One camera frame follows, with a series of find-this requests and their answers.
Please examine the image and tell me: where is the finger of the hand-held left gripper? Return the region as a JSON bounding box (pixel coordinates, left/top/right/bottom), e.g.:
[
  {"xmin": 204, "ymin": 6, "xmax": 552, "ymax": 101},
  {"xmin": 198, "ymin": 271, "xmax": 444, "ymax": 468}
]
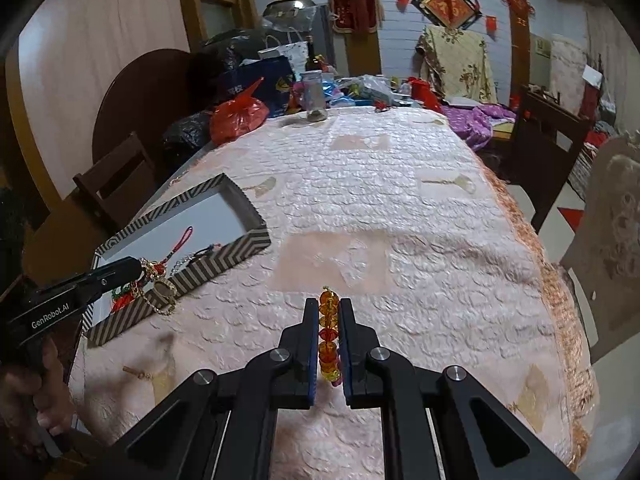
[{"xmin": 75, "ymin": 256, "xmax": 147, "ymax": 302}]

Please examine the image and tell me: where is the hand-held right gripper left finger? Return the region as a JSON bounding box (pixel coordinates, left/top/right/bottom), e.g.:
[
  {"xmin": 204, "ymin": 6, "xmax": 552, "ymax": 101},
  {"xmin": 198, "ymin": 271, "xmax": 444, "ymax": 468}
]
[{"xmin": 90, "ymin": 297, "xmax": 321, "ymax": 480}]

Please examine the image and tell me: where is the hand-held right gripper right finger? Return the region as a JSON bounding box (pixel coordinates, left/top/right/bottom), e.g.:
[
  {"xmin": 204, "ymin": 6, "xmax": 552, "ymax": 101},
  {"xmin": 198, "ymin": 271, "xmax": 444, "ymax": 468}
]
[{"xmin": 338, "ymin": 297, "xmax": 596, "ymax": 480}]

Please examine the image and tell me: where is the amber bead bracelet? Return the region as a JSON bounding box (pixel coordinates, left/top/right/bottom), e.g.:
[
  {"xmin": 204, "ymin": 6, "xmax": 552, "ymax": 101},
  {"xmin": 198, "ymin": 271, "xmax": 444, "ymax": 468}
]
[{"xmin": 319, "ymin": 286, "xmax": 346, "ymax": 388}]

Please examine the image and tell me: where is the red knot tassel ornament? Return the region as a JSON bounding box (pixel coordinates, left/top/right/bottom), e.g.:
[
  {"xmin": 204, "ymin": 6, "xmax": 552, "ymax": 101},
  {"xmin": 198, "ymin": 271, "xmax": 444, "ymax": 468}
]
[{"xmin": 141, "ymin": 226, "xmax": 194, "ymax": 281}]

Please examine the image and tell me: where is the gold chain bracelet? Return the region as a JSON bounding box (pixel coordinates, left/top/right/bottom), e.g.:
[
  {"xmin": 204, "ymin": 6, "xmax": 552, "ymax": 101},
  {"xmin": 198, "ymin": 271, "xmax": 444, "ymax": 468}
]
[{"xmin": 137, "ymin": 279, "xmax": 179, "ymax": 317}]

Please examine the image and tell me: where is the black cord bracelet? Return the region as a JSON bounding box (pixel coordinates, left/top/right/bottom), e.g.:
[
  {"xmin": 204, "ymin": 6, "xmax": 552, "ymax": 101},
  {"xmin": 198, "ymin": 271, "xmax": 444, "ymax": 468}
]
[{"xmin": 172, "ymin": 243, "xmax": 222, "ymax": 274}]

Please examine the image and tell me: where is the striped cardboard box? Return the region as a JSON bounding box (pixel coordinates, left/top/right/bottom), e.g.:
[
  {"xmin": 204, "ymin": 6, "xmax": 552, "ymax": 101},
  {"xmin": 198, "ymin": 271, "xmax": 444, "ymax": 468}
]
[{"xmin": 82, "ymin": 172, "xmax": 273, "ymax": 348}]

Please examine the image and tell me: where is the person's left hand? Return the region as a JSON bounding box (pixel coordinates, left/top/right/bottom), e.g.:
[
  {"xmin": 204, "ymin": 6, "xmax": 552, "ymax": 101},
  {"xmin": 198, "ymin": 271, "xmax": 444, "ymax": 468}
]
[{"xmin": 0, "ymin": 336, "xmax": 77, "ymax": 442}]

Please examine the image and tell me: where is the dark wooden chair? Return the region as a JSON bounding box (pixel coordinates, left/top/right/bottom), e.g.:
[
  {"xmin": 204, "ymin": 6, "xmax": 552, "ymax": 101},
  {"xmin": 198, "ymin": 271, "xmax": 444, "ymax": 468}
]
[
  {"xmin": 72, "ymin": 132, "xmax": 162, "ymax": 241},
  {"xmin": 505, "ymin": 85, "xmax": 594, "ymax": 234}
]

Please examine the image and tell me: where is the black plastic bag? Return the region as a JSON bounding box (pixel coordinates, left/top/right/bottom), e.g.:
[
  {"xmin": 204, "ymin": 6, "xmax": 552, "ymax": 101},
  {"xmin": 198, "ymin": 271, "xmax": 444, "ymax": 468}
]
[
  {"xmin": 162, "ymin": 110, "xmax": 216, "ymax": 162},
  {"xmin": 200, "ymin": 29, "xmax": 271, "ymax": 72}
]

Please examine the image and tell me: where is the pink textured tablecloth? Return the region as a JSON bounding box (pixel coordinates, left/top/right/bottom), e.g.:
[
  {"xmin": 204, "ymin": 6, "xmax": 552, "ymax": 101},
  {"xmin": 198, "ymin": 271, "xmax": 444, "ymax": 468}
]
[{"xmin": 67, "ymin": 105, "xmax": 601, "ymax": 480}]

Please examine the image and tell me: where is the round wooden tabletop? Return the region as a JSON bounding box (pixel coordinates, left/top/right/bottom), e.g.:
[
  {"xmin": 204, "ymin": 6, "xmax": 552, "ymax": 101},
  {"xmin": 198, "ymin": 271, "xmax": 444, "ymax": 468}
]
[{"xmin": 22, "ymin": 49, "xmax": 199, "ymax": 286}]

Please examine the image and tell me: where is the red plastic bag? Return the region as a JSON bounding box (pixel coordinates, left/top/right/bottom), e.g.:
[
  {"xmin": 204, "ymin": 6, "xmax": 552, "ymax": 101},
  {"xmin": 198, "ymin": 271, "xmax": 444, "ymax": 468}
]
[{"xmin": 209, "ymin": 77, "xmax": 271, "ymax": 145}]

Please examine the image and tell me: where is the blue paper bag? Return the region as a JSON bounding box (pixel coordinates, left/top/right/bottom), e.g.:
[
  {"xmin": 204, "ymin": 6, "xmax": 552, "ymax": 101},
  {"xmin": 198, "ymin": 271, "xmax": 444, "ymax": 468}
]
[{"xmin": 220, "ymin": 55, "xmax": 296, "ymax": 113}]

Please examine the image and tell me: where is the glass jar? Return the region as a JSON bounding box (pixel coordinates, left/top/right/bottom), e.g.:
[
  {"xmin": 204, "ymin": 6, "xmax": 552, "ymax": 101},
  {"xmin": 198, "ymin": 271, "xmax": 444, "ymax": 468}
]
[{"xmin": 300, "ymin": 71, "xmax": 329, "ymax": 123}]

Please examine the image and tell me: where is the purple blanket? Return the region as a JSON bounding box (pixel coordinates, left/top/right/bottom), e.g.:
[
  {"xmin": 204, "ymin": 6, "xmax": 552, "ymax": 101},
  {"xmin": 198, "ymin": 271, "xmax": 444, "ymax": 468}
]
[{"xmin": 442, "ymin": 104, "xmax": 517, "ymax": 151}]

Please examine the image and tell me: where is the clear plastic bag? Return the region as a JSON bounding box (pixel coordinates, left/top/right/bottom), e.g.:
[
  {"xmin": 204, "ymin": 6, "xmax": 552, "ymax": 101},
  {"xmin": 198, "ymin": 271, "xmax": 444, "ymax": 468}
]
[{"xmin": 350, "ymin": 75, "xmax": 397, "ymax": 104}]

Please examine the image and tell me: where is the small red bag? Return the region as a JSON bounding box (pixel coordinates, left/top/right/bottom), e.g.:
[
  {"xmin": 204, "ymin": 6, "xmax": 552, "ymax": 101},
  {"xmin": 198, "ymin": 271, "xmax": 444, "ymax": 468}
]
[{"xmin": 407, "ymin": 77, "xmax": 444, "ymax": 112}]

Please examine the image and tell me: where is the white gift bag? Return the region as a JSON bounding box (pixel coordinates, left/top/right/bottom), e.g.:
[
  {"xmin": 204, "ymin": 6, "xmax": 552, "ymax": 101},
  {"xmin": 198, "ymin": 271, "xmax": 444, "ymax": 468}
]
[{"xmin": 257, "ymin": 30, "xmax": 309, "ymax": 62}]

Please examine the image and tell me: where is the wooden cabinet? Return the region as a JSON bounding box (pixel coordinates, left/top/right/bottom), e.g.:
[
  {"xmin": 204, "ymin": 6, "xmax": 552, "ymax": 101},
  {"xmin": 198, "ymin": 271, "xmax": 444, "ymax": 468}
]
[{"xmin": 175, "ymin": 0, "xmax": 259, "ymax": 52}]

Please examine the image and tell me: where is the dark wine bottle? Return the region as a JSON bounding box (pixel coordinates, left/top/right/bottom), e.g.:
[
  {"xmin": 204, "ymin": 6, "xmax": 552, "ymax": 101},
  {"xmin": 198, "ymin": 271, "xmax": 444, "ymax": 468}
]
[{"xmin": 305, "ymin": 35, "xmax": 321, "ymax": 74}]

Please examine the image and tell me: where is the floral hanging cloth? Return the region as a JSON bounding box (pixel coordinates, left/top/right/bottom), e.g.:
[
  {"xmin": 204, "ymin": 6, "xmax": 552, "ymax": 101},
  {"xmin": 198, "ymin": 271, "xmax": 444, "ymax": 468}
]
[{"xmin": 415, "ymin": 25, "xmax": 499, "ymax": 106}]

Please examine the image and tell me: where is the steel bowl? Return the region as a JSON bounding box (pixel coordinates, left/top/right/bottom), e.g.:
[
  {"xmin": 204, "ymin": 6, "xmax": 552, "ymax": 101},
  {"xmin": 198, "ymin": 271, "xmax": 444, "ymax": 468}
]
[{"xmin": 262, "ymin": 0, "xmax": 319, "ymax": 20}]

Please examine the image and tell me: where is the framed diamond wall picture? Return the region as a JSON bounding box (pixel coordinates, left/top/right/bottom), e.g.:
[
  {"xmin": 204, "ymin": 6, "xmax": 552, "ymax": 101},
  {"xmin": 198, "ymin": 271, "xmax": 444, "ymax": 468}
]
[{"xmin": 411, "ymin": 0, "xmax": 484, "ymax": 29}]

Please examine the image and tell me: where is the red knot wall ornament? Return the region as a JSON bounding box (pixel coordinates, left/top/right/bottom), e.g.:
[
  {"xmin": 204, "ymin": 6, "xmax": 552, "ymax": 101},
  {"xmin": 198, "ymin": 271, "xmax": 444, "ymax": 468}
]
[{"xmin": 502, "ymin": 0, "xmax": 534, "ymax": 27}]

